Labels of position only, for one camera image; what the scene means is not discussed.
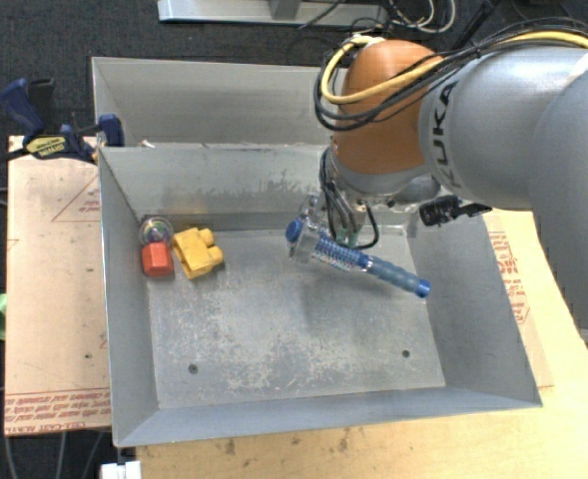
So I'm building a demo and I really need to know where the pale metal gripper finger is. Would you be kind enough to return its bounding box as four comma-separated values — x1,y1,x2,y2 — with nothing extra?
287,239,319,265
302,220,330,242

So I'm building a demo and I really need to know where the blue bottle brush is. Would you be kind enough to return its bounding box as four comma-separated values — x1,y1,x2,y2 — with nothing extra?
285,218,432,299

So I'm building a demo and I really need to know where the grey metal bin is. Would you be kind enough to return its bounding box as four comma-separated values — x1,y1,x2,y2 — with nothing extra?
91,56,544,449

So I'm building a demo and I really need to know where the yellow toy block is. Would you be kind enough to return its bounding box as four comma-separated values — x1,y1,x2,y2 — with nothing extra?
172,226,225,281

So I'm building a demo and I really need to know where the red block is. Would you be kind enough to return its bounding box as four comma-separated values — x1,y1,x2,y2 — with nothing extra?
141,240,176,279

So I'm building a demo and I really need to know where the clear shiny round ball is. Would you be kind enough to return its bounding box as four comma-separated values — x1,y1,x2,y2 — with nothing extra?
137,215,176,246

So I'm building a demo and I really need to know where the brown cardboard board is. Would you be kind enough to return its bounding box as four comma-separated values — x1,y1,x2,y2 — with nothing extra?
3,135,557,439

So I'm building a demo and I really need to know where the black cylinder on white bracket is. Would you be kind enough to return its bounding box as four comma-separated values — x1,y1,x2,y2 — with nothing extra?
413,195,494,229

